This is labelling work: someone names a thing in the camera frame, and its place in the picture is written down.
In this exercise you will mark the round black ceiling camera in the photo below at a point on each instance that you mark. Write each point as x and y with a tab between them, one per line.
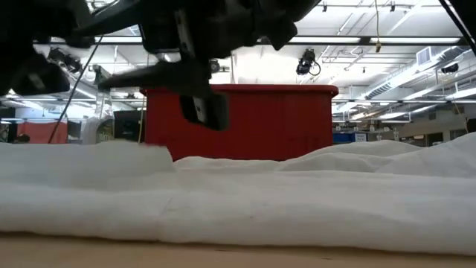
215	67

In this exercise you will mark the black background panel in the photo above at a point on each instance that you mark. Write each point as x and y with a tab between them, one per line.
472	124

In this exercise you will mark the cleaner spray bottle green label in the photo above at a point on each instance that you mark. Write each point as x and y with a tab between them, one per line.
106	130

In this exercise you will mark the black ceiling light cluster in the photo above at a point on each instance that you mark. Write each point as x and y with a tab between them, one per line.
65	59

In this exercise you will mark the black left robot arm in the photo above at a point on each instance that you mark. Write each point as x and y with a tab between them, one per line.
37	22

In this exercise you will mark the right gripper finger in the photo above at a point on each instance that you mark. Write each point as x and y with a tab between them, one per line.
167	76
215	111

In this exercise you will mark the black background monitor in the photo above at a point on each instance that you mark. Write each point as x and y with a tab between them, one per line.
128	126

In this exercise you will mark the person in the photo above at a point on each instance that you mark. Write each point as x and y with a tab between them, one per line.
21	138

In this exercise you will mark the red cloth partition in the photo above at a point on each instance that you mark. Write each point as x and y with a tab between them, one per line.
44	132

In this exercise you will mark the white t-shirt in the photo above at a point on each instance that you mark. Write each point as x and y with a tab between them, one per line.
238	208

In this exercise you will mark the black ceiling speaker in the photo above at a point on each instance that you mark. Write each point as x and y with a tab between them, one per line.
450	68

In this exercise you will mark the blue bin white label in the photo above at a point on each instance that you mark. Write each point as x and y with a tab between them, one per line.
347	137

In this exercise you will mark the red plastic laundry basket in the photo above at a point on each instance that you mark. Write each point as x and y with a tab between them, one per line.
279	123

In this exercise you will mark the black overhead frame crossbar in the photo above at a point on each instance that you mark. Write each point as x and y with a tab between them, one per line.
364	40

